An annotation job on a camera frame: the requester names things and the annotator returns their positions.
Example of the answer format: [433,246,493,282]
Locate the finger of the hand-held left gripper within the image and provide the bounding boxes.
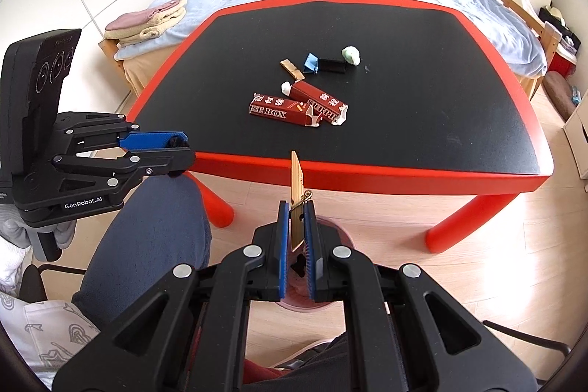
[51,147,197,187]
[54,112,190,155]

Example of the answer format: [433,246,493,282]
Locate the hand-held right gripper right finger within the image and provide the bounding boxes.
[303,200,539,392]

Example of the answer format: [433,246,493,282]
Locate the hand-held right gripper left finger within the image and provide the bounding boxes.
[52,200,295,392]

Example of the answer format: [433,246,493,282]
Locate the pink plastic waste bin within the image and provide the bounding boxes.
[276,215,357,312]

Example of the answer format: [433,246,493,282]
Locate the gold foil wrapper strip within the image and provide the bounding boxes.
[290,150,316,253]

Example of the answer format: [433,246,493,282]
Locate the red printed carton box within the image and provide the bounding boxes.
[248,91,319,129]
[294,80,349,126]

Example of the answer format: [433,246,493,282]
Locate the small tan wooden piece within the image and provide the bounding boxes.
[280,59,306,82]

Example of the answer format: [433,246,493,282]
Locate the small black box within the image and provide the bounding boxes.
[318,57,348,75]

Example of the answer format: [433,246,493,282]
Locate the person's left forearm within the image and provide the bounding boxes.
[0,236,31,297]

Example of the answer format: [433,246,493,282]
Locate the person's left hand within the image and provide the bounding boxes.
[0,206,77,255]

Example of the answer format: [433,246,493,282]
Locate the person's left leg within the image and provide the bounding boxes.
[72,178,212,325]

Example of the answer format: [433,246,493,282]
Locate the person's leg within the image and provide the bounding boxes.
[72,178,212,325]
[243,331,351,392]

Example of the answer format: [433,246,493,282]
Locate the folded cream towels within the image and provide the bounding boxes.
[104,0,189,46]

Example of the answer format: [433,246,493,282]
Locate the person's right leg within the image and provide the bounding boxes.
[243,331,351,392]

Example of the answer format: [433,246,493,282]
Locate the red cloth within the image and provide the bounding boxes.
[242,357,288,386]

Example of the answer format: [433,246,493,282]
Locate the folded pink cloth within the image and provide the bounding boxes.
[105,0,183,30]

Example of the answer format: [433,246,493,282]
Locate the red table with black top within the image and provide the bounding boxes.
[126,0,555,255]

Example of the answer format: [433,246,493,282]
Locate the white printed cloth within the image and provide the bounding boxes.
[0,295,100,380]

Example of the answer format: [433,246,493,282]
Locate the white drawer cabinet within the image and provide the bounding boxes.
[563,93,588,180]

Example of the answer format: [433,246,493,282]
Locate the brown cushion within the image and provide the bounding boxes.
[541,70,578,122]

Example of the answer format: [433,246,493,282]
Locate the red storage box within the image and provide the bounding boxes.
[546,49,578,76]

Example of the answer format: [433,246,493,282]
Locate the pile of bags and hats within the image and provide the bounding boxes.
[539,6,582,53]

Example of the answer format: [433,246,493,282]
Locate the wooden bed frame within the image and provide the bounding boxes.
[98,0,564,101]

